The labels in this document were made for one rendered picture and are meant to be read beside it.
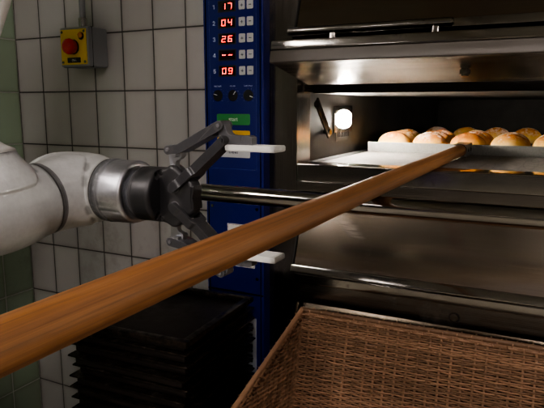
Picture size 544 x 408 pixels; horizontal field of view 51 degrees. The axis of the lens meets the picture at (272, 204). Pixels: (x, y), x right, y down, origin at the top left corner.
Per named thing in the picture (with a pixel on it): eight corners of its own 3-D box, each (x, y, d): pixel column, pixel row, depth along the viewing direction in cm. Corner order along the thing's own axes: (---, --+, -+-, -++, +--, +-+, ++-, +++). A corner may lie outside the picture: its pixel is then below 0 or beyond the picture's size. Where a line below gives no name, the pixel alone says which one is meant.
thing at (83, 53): (81, 69, 157) (78, 31, 155) (108, 68, 152) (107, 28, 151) (60, 67, 150) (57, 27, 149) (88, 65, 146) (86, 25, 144)
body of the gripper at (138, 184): (159, 159, 83) (212, 163, 78) (160, 218, 84) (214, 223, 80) (122, 164, 76) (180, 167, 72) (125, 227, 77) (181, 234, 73)
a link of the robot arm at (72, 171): (138, 215, 89) (74, 242, 77) (65, 207, 96) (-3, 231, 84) (131, 146, 86) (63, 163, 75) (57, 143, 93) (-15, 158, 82)
